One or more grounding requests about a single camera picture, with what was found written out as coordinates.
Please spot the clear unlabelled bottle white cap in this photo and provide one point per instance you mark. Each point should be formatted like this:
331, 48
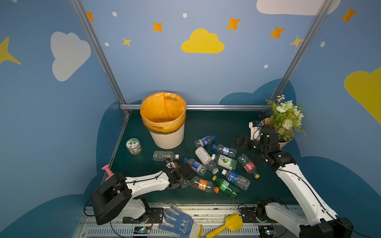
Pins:
161, 156

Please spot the green bottle yellow cap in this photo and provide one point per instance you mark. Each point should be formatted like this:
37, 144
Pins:
226, 187

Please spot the pepsi bottle blue cap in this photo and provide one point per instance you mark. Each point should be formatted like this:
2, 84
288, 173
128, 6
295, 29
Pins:
207, 140

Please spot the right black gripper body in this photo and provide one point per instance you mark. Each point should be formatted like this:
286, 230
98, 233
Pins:
247, 143

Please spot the green white round tin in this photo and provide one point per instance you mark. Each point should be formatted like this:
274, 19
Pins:
134, 146

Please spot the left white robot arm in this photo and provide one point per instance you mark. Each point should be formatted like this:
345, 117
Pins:
119, 193

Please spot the pink watering can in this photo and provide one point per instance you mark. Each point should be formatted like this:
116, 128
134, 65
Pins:
107, 169

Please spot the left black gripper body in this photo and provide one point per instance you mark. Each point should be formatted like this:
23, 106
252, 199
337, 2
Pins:
184, 171

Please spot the aluminium frame rail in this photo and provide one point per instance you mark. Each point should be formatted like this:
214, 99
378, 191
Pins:
228, 107

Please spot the brown coffee bottle white cap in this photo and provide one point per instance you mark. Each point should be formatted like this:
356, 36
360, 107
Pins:
207, 160

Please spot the orange label bottle orange cap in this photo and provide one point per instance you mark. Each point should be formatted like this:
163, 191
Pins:
203, 185

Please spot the yellow plastic shovel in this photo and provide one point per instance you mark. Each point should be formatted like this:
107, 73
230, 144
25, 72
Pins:
233, 223

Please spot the blue label bottle white cap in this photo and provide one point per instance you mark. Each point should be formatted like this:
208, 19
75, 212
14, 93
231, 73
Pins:
237, 179

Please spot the red label bottle yellow cap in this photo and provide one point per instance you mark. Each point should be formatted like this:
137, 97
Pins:
248, 165

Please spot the green label white bottle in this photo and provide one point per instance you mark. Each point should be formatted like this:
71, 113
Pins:
224, 161

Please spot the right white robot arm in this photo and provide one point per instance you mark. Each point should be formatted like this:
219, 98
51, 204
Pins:
320, 220

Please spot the artificial green white plant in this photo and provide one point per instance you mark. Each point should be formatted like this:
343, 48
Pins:
285, 118

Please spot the clear bottle blue text label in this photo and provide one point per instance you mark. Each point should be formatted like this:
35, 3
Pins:
226, 151

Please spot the white bin orange liner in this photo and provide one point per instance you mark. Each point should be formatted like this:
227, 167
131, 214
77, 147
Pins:
164, 115

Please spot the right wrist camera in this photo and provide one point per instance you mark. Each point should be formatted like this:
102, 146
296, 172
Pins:
255, 129

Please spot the blue dotted work glove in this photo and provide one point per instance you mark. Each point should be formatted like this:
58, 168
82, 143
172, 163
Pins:
180, 224

